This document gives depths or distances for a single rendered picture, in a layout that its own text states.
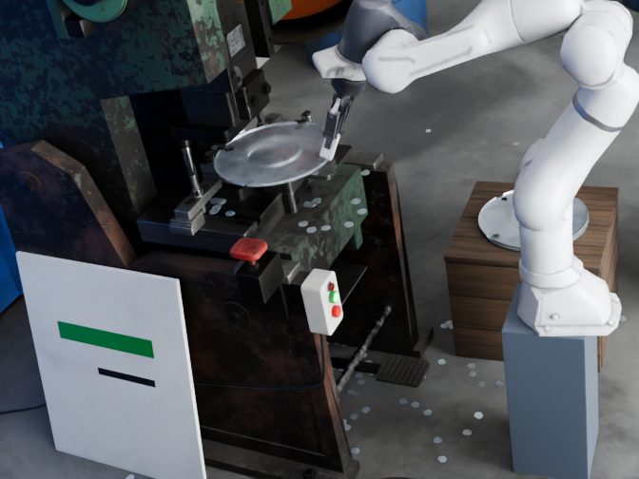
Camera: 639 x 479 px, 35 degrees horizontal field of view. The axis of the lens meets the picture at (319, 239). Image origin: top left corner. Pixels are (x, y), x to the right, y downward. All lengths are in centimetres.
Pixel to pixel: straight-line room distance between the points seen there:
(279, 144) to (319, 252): 27
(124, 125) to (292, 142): 39
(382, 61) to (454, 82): 239
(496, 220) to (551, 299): 61
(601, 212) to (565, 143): 82
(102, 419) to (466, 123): 197
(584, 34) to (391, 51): 37
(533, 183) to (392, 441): 94
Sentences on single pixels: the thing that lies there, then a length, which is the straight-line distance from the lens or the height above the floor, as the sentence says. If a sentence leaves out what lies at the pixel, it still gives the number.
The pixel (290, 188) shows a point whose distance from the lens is 235.
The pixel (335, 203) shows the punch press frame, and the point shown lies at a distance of 243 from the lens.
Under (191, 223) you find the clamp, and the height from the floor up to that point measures 73.
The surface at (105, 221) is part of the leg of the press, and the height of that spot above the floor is 71.
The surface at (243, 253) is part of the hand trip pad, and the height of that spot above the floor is 76.
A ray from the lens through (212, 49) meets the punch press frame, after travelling 213.
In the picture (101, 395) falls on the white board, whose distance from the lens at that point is 272.
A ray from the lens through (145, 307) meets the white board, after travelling 247.
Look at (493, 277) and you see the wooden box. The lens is 268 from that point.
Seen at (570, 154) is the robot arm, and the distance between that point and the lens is 202.
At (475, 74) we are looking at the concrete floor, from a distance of 441.
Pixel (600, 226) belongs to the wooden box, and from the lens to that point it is 276.
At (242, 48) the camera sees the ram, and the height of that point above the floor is 104.
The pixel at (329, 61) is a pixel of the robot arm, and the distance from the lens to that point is 212.
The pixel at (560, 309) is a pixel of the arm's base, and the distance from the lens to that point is 223.
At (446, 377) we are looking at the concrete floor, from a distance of 284.
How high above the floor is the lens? 191
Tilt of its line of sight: 33 degrees down
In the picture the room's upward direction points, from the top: 11 degrees counter-clockwise
